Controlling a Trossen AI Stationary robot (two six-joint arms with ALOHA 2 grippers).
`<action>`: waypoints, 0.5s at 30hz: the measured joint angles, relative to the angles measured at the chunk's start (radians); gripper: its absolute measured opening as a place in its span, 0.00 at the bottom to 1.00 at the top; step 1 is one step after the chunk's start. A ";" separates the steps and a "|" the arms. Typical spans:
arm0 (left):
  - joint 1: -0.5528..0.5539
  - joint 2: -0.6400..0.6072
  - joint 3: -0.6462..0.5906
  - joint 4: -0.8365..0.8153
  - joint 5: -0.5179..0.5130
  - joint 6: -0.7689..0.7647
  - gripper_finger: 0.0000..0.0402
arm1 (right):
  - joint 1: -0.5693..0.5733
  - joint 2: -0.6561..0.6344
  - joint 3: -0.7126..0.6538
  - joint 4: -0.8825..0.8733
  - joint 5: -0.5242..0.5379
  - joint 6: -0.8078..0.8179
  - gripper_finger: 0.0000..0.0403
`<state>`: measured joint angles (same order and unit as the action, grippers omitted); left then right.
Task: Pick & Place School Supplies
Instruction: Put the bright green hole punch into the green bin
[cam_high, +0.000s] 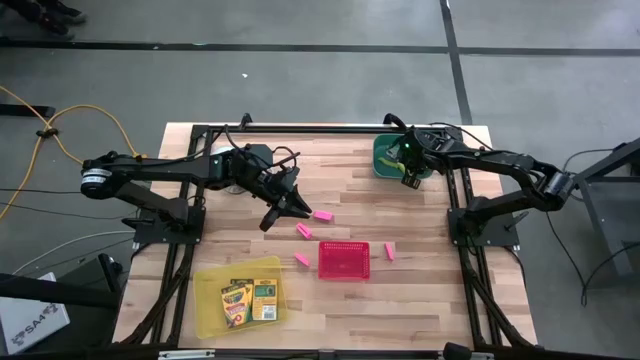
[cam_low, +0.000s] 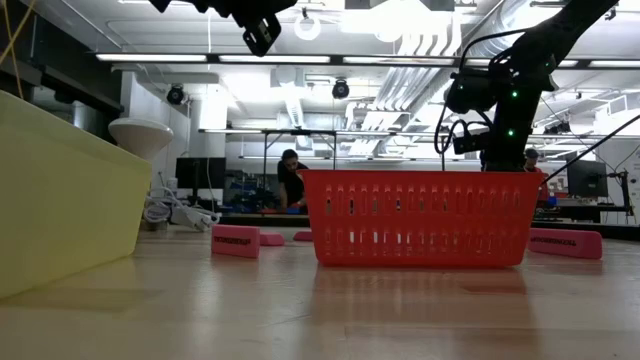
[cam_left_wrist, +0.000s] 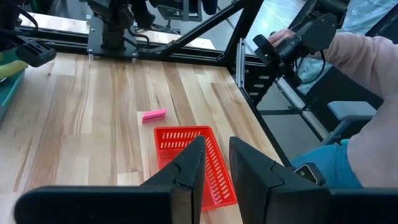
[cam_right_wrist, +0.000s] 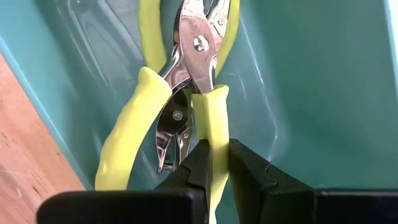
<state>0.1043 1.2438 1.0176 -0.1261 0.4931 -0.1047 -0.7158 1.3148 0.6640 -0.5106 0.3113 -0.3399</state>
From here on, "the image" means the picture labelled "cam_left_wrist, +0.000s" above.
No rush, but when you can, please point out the red plastic slotted basket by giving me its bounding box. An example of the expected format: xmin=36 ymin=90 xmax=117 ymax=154
xmin=153 ymin=125 xmax=238 ymax=213

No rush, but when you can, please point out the black aluminium table frame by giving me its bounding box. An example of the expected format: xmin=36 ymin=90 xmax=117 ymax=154
xmin=17 ymin=0 xmax=299 ymax=169

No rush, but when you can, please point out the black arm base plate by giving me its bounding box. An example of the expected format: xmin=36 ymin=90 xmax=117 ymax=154
xmin=86 ymin=15 xmax=140 ymax=61

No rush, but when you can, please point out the black leader arm handle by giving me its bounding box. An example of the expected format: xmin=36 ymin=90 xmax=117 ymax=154
xmin=252 ymin=0 xmax=350 ymax=89

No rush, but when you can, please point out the pink rubber eraser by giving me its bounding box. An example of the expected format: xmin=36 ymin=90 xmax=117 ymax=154
xmin=141 ymin=108 xmax=168 ymax=125

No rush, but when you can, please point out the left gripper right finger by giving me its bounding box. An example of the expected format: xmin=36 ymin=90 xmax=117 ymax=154
xmin=228 ymin=136 xmax=398 ymax=224

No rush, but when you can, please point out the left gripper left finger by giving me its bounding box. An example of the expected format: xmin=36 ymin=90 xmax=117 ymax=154
xmin=13 ymin=134 xmax=207 ymax=224

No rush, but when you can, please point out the person's hand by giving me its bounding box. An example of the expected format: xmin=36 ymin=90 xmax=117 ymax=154
xmin=267 ymin=28 xmax=297 ymax=49

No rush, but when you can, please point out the green plastic bin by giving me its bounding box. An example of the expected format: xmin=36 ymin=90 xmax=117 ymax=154
xmin=0 ymin=48 xmax=27 ymax=123

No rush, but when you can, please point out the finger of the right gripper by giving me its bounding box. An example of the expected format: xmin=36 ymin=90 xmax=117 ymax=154
xmin=14 ymin=39 xmax=58 ymax=68

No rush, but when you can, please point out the person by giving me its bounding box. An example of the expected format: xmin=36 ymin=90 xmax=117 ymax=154
xmin=290 ymin=30 xmax=398 ymax=190

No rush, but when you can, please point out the silver aluminium bracket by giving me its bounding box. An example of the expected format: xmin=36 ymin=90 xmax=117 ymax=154
xmin=235 ymin=37 xmax=247 ymax=89

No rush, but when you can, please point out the grey chair armrest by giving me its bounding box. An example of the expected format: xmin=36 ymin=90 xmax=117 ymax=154
xmin=320 ymin=100 xmax=378 ymax=146

